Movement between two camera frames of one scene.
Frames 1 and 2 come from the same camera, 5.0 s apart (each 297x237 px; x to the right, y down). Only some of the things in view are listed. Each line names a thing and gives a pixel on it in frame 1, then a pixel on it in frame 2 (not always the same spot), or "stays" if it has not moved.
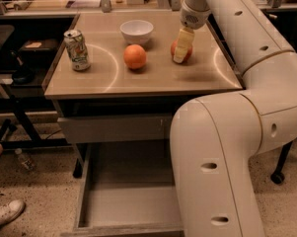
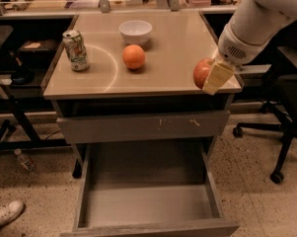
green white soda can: [77, 49] stays
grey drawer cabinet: [117, 77] stays
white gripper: [192, 17] to [234, 48]
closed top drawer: [115, 127] stays
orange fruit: [134, 56] stays
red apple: [173, 48] to [200, 71]
